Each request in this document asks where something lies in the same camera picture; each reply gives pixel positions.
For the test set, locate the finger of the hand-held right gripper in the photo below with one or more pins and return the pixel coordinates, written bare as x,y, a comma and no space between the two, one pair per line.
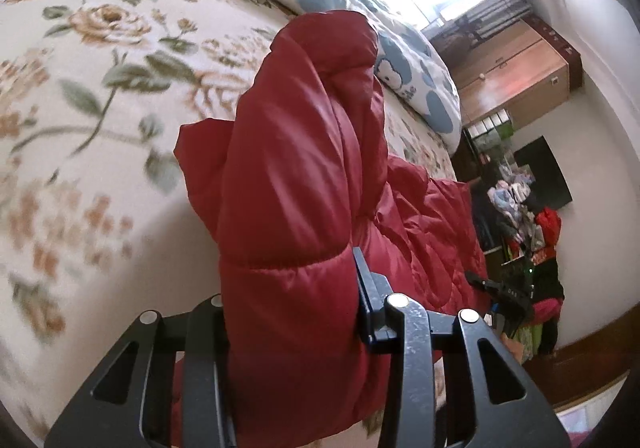
482,282

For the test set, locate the wooden cabinet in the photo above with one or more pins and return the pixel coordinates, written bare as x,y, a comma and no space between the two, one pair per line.
510,78

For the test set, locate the black wall board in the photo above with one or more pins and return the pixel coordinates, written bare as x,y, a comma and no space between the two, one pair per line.
542,173

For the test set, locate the bed with floral sheet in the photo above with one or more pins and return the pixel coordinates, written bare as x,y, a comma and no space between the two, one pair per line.
75,128

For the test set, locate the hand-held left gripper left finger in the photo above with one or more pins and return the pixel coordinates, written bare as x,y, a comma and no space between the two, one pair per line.
205,343

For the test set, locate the pile of colourful clothes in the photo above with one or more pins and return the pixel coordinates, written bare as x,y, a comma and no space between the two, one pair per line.
515,208

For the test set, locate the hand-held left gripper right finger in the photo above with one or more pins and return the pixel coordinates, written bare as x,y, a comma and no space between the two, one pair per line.
367,308

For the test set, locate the dark shelf with boxes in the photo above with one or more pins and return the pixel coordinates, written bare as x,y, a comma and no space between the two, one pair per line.
492,125

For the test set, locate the red puffer coat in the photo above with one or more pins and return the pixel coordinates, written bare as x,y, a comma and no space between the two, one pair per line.
290,178

